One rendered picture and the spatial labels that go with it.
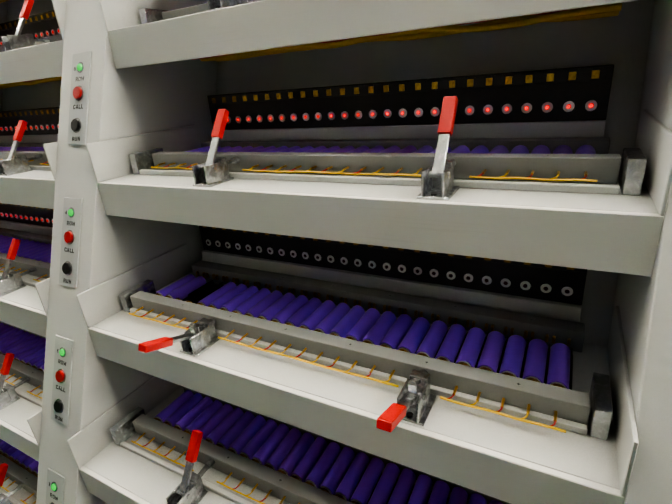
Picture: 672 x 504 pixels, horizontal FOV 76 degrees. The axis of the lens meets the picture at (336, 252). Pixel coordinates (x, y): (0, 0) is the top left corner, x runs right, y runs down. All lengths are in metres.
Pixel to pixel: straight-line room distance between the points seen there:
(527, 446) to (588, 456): 0.04
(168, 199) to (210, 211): 0.07
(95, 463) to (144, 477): 0.09
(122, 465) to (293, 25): 0.60
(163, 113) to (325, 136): 0.25
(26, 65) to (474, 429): 0.79
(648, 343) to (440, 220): 0.17
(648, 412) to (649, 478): 0.04
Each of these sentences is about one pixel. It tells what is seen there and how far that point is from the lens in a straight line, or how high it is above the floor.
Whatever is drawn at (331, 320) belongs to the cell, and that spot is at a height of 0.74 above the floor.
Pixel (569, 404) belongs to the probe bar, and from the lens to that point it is 0.42.
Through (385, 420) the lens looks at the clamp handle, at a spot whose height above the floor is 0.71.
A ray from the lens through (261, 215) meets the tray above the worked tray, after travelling 0.46.
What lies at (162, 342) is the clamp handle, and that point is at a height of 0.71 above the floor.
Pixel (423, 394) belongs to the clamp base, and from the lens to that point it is 0.40.
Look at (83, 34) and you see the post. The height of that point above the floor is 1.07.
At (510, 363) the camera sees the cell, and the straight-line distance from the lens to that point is 0.45.
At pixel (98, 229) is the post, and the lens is 0.65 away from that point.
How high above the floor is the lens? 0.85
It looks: 3 degrees down
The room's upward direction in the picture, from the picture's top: 6 degrees clockwise
